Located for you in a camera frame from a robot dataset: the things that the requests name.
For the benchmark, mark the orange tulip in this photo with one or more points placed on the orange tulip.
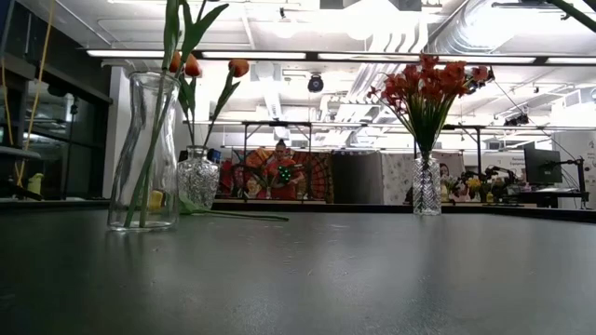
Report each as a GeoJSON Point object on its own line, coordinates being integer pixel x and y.
{"type": "Point", "coordinates": [192, 66]}
{"type": "Point", "coordinates": [178, 64]}
{"type": "Point", "coordinates": [238, 68]}

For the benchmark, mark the slim diamond-cut glass vase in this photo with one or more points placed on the slim diamond-cut glass vase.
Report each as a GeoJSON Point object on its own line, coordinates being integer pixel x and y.
{"type": "Point", "coordinates": [426, 191]}

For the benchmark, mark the tall clear glass vase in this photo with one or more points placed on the tall clear glass vase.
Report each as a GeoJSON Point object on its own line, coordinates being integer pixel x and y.
{"type": "Point", "coordinates": [167, 177]}

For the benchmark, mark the yellow tulip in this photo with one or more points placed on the yellow tulip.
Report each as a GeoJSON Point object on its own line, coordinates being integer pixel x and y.
{"type": "Point", "coordinates": [170, 28]}
{"type": "Point", "coordinates": [148, 181]}
{"type": "Point", "coordinates": [198, 28]}

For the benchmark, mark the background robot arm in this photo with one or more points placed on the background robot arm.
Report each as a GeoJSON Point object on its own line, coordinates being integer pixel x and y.
{"type": "Point", "coordinates": [505, 173]}

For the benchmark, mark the round cut-glass vase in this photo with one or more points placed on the round cut-glass vase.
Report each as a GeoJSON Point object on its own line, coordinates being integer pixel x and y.
{"type": "Point", "coordinates": [199, 181]}

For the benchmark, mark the colourful patterned backdrop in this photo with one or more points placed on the colourful patterned backdrop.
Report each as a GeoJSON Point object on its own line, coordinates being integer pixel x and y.
{"type": "Point", "coordinates": [316, 177]}

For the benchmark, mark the person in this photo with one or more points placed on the person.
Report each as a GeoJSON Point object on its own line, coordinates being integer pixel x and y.
{"type": "Point", "coordinates": [280, 148]}

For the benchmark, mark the dark grey partition panel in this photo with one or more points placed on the dark grey partition panel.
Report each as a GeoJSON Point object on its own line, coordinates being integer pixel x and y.
{"type": "Point", "coordinates": [356, 179]}

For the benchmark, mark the white patterned curtain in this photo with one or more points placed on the white patterned curtain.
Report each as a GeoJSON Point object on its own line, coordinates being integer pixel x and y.
{"type": "Point", "coordinates": [396, 177]}

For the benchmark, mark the ceiling light strip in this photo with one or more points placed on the ceiling light strip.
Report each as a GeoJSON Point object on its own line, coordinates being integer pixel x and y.
{"type": "Point", "coordinates": [572, 60]}
{"type": "Point", "coordinates": [265, 55]}
{"type": "Point", "coordinates": [354, 57]}
{"type": "Point", "coordinates": [125, 54]}

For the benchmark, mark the dark glass partition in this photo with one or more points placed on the dark glass partition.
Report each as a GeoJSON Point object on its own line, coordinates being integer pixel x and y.
{"type": "Point", "coordinates": [70, 153]}

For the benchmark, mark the black office monitor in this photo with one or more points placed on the black office monitor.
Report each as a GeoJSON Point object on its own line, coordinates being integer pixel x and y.
{"type": "Point", "coordinates": [542, 167]}

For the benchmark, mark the small office desk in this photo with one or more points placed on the small office desk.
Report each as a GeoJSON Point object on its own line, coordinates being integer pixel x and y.
{"type": "Point", "coordinates": [545, 197]}

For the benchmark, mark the yellow-green bottle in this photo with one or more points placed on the yellow-green bottle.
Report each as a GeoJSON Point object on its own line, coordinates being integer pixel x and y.
{"type": "Point", "coordinates": [35, 185]}

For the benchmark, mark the black ceiling camera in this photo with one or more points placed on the black ceiling camera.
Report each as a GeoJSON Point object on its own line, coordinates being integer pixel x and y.
{"type": "Point", "coordinates": [315, 84]}

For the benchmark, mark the silver ventilation duct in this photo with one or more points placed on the silver ventilation duct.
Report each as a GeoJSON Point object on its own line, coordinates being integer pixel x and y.
{"type": "Point", "coordinates": [465, 23]}

